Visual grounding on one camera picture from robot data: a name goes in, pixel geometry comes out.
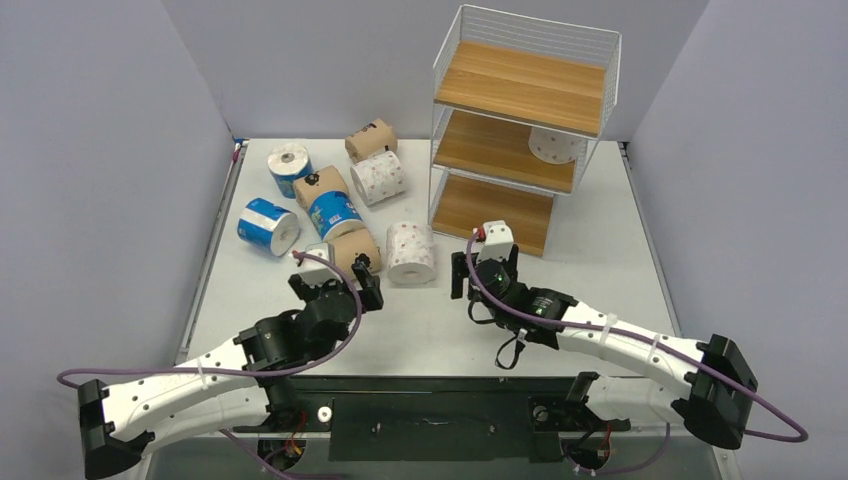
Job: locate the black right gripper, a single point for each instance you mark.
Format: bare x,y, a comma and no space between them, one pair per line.
482,273

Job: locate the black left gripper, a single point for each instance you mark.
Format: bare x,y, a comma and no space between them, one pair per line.
369,294

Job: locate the brown paper roll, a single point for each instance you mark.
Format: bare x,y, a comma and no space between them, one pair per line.
310,187
356,246
374,138

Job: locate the blue paper roll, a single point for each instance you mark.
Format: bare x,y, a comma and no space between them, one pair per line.
268,227
287,163
333,215

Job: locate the floral white paper roll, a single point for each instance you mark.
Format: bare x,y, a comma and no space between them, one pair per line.
378,178
410,252
555,147

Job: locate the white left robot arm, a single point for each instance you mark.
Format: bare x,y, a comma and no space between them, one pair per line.
241,383

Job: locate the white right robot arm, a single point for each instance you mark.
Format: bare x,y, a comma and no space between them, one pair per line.
704,386

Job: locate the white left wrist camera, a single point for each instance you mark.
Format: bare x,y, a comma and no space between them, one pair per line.
316,270

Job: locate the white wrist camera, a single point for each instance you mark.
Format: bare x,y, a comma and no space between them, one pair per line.
316,270
497,241

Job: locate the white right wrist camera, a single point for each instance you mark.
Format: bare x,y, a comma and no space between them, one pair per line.
497,241

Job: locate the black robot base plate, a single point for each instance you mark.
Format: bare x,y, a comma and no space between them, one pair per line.
370,418

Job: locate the white wire wooden shelf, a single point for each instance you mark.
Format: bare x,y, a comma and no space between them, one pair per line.
497,75

